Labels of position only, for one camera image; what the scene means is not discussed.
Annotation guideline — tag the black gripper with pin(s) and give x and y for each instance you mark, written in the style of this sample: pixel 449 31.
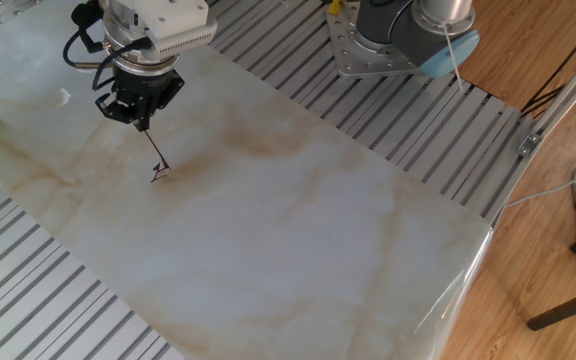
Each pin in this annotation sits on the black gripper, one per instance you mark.
pixel 143 87

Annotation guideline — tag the red framed glasses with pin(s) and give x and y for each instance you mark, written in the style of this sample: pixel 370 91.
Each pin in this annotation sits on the red framed glasses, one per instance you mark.
pixel 161 169

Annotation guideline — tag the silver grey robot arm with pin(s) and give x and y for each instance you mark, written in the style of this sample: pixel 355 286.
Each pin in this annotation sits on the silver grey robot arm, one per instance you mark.
pixel 398 25

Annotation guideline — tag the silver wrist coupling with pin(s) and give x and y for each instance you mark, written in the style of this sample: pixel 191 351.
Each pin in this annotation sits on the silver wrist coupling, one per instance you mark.
pixel 138 62

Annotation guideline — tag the glossy marble pattern mat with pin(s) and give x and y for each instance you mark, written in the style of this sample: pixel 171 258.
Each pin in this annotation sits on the glossy marble pattern mat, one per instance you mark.
pixel 268 225

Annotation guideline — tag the small yellow plastic piece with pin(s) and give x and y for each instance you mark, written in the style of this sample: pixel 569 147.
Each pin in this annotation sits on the small yellow plastic piece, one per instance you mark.
pixel 334 6

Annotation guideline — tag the white printed wrist mount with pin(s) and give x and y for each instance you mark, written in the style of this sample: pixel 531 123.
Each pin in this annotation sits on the white printed wrist mount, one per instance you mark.
pixel 178 15

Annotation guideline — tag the metal corner bracket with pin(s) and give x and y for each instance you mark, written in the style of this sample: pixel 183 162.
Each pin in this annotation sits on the metal corner bracket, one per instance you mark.
pixel 529 145

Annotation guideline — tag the aluminium frame post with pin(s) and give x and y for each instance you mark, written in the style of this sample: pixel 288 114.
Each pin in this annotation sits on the aluminium frame post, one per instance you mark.
pixel 568 87

